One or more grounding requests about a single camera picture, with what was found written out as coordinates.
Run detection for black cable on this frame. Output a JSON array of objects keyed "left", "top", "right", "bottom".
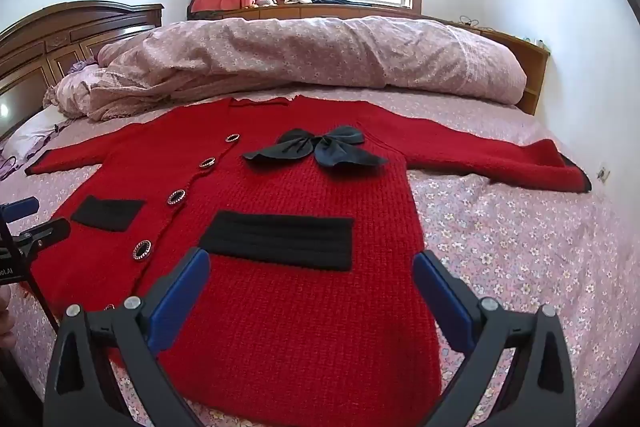
[{"left": 22, "top": 264, "right": 62, "bottom": 330}]

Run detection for pink floral duvet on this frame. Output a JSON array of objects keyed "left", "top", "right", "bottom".
[{"left": 42, "top": 16, "right": 528, "bottom": 122}]

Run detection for dark wooden headboard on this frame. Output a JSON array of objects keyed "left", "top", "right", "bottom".
[{"left": 0, "top": 1, "right": 165, "bottom": 142}]

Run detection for pink floral bedsheet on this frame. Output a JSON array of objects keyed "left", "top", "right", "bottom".
[{"left": 0, "top": 87, "right": 640, "bottom": 427}]

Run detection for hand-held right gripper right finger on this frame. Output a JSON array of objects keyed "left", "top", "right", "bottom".
[{"left": 412, "top": 249, "right": 578, "bottom": 427}]

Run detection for thin charging cables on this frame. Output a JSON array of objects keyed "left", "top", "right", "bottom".
[{"left": 456, "top": 14, "right": 495, "bottom": 30}]

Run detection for white pillow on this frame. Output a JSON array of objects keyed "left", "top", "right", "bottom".
[{"left": 0, "top": 106, "right": 67, "bottom": 158}]

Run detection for red knitted cardigan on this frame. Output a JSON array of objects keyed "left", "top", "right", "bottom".
[{"left": 25, "top": 96, "right": 593, "bottom": 423}]

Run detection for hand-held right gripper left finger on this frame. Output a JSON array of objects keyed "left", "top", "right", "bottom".
[{"left": 42, "top": 247, "right": 213, "bottom": 427}]

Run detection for person's left hand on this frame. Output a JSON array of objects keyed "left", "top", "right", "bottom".
[{"left": 0, "top": 284, "right": 17, "bottom": 350}]

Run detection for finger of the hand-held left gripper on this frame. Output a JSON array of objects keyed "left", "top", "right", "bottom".
[
  {"left": 0, "top": 197, "right": 40, "bottom": 222},
  {"left": 0, "top": 218, "right": 72, "bottom": 258}
]

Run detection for purple pillow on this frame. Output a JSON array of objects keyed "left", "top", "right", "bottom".
[{"left": 67, "top": 59, "right": 104, "bottom": 81}]

